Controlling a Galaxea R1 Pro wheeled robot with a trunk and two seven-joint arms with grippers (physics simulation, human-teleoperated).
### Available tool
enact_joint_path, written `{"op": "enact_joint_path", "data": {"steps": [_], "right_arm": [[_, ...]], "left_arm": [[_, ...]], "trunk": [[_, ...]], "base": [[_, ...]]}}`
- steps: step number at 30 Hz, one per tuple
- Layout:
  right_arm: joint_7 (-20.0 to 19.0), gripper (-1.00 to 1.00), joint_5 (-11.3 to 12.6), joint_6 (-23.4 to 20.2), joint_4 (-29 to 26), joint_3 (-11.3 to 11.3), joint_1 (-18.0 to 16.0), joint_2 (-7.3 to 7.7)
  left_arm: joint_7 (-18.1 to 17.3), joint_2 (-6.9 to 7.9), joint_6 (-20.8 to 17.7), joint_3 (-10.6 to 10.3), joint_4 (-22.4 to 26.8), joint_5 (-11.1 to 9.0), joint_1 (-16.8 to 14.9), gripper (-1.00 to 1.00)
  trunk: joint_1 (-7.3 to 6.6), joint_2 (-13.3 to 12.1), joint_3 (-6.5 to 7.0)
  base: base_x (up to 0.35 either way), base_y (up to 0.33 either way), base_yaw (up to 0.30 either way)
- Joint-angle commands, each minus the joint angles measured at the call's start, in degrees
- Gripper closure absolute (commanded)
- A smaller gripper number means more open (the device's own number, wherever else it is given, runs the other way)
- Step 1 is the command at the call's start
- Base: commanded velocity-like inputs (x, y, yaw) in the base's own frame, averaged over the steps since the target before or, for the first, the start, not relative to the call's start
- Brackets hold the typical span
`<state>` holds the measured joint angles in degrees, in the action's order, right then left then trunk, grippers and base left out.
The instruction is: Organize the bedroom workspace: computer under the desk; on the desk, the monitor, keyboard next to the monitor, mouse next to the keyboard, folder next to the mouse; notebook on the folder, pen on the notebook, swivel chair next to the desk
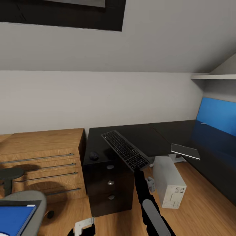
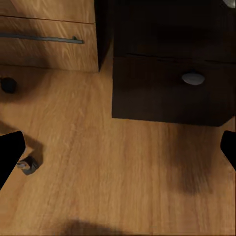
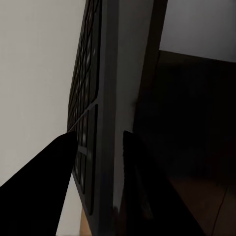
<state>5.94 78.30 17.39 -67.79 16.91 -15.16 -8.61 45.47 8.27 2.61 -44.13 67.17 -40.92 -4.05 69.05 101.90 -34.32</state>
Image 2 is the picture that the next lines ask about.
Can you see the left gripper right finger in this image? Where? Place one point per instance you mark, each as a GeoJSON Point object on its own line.
{"type": "Point", "coordinates": [228, 146]}

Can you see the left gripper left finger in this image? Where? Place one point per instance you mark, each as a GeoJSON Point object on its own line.
{"type": "Point", "coordinates": [12, 146]}

